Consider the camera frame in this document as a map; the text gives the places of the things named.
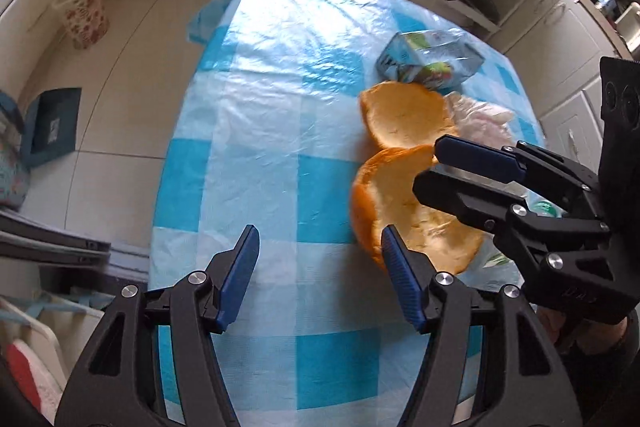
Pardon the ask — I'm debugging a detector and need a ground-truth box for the orange peel piece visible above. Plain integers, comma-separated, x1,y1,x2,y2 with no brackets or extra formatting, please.
349,145,484,275
358,81,459,148

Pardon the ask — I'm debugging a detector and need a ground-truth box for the drying rack with cloths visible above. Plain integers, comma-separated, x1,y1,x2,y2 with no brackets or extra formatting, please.
1,291,103,424

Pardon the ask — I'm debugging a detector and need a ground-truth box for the green white juice carton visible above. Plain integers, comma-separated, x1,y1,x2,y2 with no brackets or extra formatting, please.
375,29,485,90

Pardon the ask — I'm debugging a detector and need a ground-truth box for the clear plastic bottle green cap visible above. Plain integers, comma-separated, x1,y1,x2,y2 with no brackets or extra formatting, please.
529,198,564,218

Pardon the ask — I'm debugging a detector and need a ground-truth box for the blue box on floor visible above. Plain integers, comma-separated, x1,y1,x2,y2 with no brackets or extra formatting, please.
20,88,81,169

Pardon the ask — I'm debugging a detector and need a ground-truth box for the person's right hand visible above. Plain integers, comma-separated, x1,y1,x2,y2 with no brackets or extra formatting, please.
536,307,628,355

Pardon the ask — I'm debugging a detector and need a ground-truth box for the floral bag on floor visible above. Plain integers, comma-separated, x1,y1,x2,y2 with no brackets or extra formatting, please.
1,92,30,210

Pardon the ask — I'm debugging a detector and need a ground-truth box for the floral waste basket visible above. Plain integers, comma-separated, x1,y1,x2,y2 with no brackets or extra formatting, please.
51,0,110,50

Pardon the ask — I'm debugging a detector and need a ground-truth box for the blue checked plastic tablecloth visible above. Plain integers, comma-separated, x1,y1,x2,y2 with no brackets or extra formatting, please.
148,0,548,427

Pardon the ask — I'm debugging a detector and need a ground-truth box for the white plastic bag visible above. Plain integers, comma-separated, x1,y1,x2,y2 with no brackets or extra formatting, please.
445,91,515,148

